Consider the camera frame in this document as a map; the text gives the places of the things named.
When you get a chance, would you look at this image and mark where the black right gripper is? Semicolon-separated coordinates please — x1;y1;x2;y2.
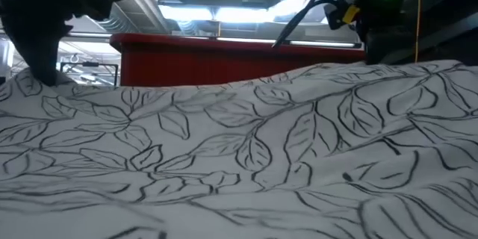
362;25;416;65

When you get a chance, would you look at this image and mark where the white cloth piece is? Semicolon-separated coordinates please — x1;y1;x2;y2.
0;58;478;239

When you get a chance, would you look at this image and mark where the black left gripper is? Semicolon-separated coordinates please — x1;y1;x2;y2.
0;0;113;87

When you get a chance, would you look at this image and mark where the red plastic laundry basket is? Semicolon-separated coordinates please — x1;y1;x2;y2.
110;32;366;88

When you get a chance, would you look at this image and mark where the yellow cable tag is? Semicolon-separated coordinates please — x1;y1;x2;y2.
341;4;362;25

